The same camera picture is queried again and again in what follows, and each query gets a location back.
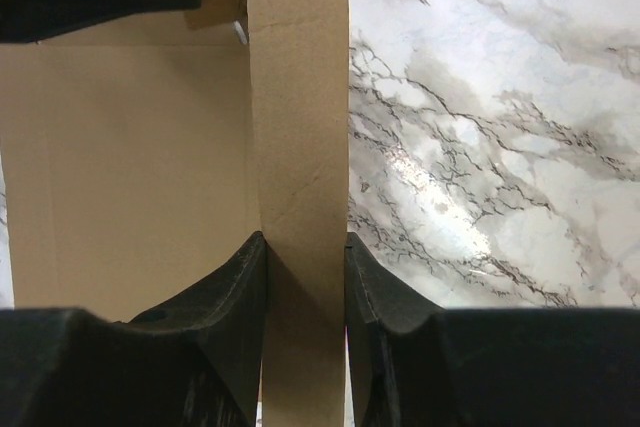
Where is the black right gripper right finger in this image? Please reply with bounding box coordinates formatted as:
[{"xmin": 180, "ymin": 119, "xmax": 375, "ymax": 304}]
[{"xmin": 345, "ymin": 234, "xmax": 639, "ymax": 426}]

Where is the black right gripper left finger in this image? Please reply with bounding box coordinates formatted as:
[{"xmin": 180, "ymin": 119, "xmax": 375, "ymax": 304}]
[{"xmin": 1, "ymin": 232, "xmax": 267, "ymax": 426}]

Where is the brown cardboard box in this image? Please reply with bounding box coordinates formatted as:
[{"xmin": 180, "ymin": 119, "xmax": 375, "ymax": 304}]
[{"xmin": 1, "ymin": 0, "xmax": 349, "ymax": 426}]

